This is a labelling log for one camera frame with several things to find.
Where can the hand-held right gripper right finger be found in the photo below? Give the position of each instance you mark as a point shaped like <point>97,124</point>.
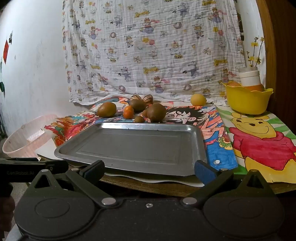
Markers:
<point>204,173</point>

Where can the striped pepino melon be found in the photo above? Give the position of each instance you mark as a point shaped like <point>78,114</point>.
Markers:
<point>136,97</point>
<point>148,99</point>

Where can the shouting face anime poster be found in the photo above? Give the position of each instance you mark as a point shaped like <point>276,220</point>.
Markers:
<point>208,129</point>

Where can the large brown kiwi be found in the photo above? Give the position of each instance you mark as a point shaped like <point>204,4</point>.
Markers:
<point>157,112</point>

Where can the white cartoon printed blanket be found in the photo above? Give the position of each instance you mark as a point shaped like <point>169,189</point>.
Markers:
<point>150,46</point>

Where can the yellow bear drawing poster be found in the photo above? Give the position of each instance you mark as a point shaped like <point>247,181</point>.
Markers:
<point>261,148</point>

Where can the red wall sticker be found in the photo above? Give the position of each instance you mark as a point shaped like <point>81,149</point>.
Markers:
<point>6,52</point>

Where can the metal baking tray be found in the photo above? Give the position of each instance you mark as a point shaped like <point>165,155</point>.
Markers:
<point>129,148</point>

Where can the small tangerine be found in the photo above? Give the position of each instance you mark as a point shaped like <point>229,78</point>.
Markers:
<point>128,112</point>

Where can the dark wall sticker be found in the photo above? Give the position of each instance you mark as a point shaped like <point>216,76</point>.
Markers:
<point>10,38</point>

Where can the white pipe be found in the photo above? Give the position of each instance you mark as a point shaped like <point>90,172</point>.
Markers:
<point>249,27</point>

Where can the orange fruit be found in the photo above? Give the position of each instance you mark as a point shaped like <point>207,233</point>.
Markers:
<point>234,83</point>

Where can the small brown longan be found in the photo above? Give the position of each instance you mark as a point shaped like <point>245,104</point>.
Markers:
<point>144,113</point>
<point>139,119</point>

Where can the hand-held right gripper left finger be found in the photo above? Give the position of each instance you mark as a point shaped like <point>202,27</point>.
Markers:
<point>94,171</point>

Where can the yellow lemon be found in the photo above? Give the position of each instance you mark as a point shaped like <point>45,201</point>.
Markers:
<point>198,100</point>

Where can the pink plastic basket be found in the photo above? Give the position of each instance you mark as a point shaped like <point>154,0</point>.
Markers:
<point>20,141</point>

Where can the yellow plastic bowl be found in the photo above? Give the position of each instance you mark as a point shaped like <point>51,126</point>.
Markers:
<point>247,102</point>

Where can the wooden board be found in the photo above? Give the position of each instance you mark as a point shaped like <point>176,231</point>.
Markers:
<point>277,58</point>

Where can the green wall hook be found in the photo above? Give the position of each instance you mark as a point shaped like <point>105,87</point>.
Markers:
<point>2,86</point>

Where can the yellow flower sprigs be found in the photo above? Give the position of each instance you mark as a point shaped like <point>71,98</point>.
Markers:
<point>251,58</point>

